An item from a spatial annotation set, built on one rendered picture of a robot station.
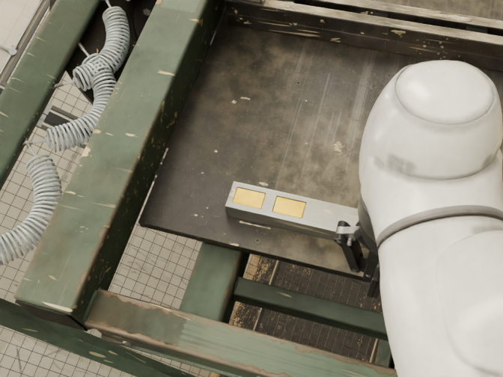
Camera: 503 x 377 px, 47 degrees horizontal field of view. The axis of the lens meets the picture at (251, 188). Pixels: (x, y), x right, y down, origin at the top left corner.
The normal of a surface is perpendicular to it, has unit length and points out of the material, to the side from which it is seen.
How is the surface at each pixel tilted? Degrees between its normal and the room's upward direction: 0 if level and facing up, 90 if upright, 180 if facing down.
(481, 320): 33
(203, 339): 60
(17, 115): 90
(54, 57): 90
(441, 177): 98
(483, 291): 28
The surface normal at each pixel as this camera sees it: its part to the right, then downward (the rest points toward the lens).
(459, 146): 0.11, 0.44
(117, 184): -0.07, -0.47
